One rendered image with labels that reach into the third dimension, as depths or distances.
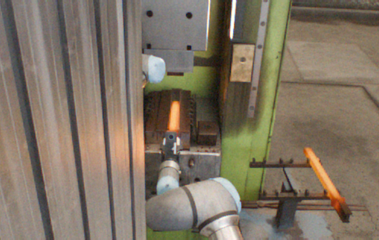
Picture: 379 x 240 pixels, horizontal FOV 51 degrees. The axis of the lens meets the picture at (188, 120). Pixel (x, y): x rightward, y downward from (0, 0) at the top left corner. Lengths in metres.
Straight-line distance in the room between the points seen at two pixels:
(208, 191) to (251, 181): 1.07
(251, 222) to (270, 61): 0.71
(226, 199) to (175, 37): 0.74
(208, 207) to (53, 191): 0.81
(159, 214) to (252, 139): 1.00
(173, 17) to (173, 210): 0.79
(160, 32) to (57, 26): 1.33
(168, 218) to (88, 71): 0.80
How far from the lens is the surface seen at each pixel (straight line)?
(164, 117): 1.88
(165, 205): 1.07
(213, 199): 1.09
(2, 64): 0.24
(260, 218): 1.86
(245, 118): 1.92
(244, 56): 1.76
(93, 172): 0.35
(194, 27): 1.58
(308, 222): 1.90
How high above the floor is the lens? 1.91
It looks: 30 degrees down
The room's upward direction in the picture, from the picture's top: 2 degrees clockwise
